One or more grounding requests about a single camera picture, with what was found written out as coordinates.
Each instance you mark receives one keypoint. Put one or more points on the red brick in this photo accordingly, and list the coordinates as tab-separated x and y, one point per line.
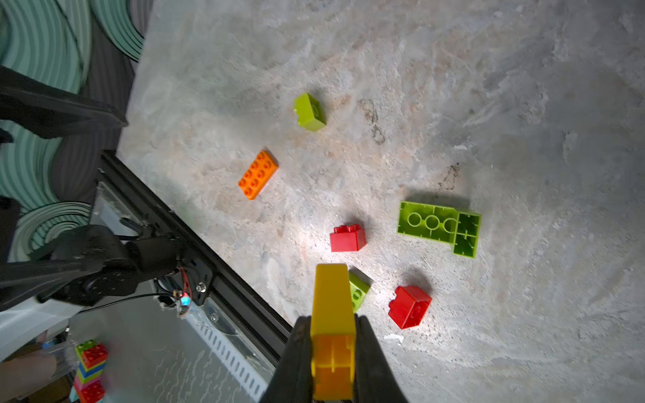
409	306
348	238

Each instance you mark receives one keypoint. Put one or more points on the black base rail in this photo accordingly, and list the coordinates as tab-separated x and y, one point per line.
257	320

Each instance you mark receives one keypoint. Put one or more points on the red brick right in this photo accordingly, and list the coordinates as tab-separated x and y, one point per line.
409	306

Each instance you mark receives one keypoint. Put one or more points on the tall lime brick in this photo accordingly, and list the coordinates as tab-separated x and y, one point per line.
467	235

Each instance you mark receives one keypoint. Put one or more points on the lime 2x2 brick front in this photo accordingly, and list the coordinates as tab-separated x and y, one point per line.
360	284

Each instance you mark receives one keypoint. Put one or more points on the large lime 2x4 brick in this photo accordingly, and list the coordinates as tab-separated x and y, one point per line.
428	221

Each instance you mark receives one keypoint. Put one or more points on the orange 2x4 brick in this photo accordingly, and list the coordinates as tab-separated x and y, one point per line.
257	176

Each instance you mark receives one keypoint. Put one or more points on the yellow brick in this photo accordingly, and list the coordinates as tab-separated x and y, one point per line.
333	335

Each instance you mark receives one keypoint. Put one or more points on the red brick left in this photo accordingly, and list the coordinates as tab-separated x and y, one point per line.
348	238

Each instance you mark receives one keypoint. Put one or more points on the small lime brick left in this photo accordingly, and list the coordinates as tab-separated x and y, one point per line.
310	114

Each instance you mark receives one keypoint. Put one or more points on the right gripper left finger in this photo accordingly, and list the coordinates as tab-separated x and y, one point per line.
292	380

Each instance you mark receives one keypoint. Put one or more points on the stacked coloured brick model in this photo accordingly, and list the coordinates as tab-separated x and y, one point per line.
87	386

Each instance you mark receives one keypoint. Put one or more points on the white slotted cable duct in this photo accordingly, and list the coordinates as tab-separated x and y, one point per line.
251	369

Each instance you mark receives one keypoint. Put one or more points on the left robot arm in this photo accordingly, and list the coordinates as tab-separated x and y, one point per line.
86	264

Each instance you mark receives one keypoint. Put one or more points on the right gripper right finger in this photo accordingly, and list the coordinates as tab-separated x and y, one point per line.
374	381

